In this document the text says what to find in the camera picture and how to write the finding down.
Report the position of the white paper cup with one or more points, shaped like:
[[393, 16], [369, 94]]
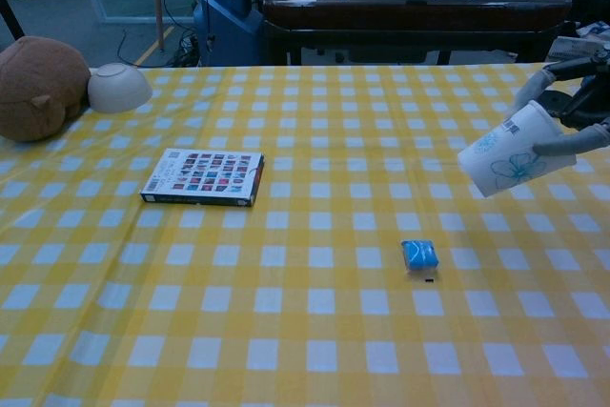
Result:
[[505, 159]]

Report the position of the yellow white checked tablecloth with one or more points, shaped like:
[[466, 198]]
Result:
[[305, 283]]

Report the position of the small blue packet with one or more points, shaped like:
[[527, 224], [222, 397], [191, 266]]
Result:
[[419, 255]]

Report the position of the white plastic basket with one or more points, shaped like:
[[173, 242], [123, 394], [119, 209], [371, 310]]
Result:
[[572, 47]]

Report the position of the book with colourful picture grid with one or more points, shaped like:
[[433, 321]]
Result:
[[205, 176]]

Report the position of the dark wooden mahjong table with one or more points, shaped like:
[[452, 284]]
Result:
[[414, 9]]

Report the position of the beige upturned bowl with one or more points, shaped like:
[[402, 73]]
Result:
[[119, 90]]

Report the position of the brown plush toy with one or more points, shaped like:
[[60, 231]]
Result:
[[33, 87]]

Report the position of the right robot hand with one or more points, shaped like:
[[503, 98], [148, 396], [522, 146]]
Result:
[[595, 102]]

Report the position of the blue machine base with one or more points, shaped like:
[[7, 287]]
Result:
[[229, 30]]

